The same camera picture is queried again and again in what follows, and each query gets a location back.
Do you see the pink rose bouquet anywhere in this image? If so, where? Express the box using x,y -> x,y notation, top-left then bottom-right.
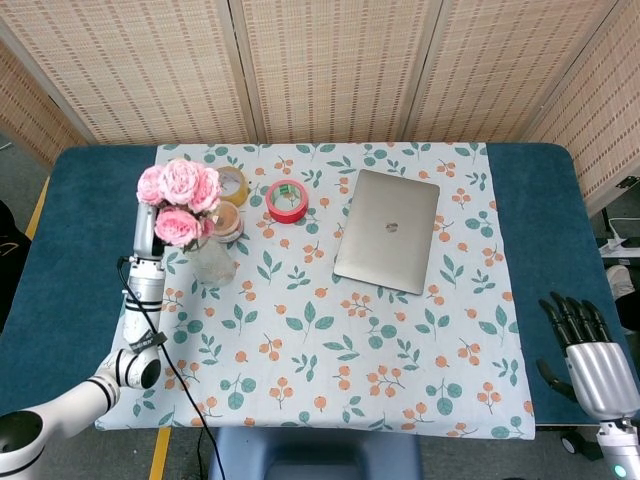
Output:
136,158 -> 223,254

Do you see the brown tape roll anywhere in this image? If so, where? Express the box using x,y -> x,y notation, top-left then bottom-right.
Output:
211,201 -> 245,244

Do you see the woven folding screen panel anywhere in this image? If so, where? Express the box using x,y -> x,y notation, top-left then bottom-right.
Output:
0,39 -> 89,169
230,0 -> 444,145
403,0 -> 619,145
0,0 -> 257,147
528,0 -> 640,216

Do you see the floral print tablecloth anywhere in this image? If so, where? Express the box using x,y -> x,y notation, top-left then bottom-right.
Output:
94,142 -> 537,442

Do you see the white shoe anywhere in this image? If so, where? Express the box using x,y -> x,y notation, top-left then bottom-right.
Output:
605,264 -> 634,301

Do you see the black bag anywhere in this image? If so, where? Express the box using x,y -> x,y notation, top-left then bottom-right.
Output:
0,199 -> 34,332

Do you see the yellow tape roll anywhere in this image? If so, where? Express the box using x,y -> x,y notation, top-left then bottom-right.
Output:
215,166 -> 250,207

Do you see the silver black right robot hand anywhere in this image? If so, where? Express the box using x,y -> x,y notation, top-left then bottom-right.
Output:
535,291 -> 635,420

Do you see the white power strip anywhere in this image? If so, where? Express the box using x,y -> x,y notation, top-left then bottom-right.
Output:
597,237 -> 640,259

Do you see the black caster wheel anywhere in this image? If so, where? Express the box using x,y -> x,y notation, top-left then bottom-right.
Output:
561,429 -> 604,462

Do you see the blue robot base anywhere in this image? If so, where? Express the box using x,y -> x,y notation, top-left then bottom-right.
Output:
207,427 -> 424,480

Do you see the clear glass vase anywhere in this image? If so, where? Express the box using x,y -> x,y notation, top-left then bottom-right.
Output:
186,219 -> 238,288

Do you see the grey closed laptop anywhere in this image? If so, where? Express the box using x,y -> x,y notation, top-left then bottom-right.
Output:
332,168 -> 441,296

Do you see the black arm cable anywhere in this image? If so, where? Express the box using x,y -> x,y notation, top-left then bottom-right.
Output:
115,255 -> 222,480

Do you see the red tape roll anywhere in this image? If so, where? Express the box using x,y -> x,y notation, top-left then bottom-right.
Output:
264,179 -> 309,224

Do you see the white power cable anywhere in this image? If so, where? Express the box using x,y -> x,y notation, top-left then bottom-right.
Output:
601,206 -> 640,242

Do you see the teal covered table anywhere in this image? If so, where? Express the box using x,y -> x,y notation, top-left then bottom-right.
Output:
0,143 -> 640,431

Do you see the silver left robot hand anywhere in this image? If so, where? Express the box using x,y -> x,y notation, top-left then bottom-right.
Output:
132,203 -> 167,260

